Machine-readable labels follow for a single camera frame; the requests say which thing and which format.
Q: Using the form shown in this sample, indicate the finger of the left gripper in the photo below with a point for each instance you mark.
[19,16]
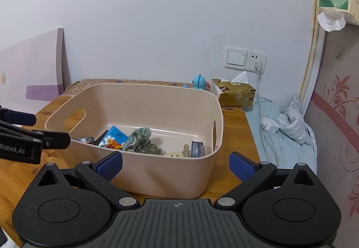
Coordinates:
[51,140]
[17,117]

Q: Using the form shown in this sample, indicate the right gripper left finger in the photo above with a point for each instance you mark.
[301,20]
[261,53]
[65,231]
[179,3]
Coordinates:
[71,206]

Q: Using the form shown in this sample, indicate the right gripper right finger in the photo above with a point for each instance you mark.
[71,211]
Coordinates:
[279,206]

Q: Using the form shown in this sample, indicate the blue cartoon tissue pack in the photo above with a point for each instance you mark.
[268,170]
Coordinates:
[113,139]

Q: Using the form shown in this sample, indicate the purple cartoon card box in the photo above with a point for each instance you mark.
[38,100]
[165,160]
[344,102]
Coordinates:
[86,140]

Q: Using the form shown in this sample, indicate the pink purple board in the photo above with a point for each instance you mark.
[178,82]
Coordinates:
[31,72]

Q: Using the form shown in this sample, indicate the light blue bed blanket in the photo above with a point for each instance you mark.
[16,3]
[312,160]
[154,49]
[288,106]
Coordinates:
[293,143]

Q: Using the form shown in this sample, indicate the white power adapter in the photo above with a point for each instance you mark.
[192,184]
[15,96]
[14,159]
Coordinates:
[270,125]

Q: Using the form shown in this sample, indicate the green crumpled cloth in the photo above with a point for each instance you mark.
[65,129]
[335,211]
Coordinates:
[139,142]

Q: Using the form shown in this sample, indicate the floral patterned headboard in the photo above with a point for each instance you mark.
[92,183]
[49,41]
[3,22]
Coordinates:
[333,116]

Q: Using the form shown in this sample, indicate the small dark blue box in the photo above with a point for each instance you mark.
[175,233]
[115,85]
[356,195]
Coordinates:
[197,149]

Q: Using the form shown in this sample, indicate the brown floral table mat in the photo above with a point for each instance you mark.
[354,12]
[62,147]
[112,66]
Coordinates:
[84,85]

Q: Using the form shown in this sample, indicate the beige plastic storage basket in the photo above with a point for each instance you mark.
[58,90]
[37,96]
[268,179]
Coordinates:
[169,137]

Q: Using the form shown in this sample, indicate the round yellow tin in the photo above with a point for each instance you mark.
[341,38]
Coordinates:
[174,154]

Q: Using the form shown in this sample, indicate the gold tissue box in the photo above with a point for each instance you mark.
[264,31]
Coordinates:
[233,93]

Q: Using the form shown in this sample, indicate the blue cartoon figurine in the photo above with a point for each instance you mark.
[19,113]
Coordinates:
[199,82]

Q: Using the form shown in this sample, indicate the white wall socket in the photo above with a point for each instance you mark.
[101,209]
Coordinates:
[255,61]

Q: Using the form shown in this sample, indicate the white wall light switch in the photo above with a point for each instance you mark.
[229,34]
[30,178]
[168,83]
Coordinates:
[235,58]

